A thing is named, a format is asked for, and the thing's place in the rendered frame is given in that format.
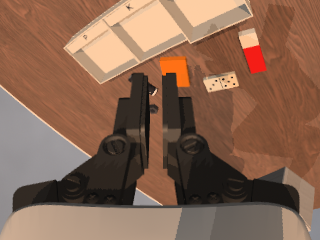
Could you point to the red and white eraser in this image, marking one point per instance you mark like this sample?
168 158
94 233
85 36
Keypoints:
252 50

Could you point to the cream domino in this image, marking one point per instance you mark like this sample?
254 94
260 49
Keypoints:
221 81

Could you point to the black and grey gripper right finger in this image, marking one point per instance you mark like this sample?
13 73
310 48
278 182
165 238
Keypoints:
205 178

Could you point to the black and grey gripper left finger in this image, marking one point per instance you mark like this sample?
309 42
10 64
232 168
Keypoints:
121 156

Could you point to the black battery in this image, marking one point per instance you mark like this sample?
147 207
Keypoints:
152 89

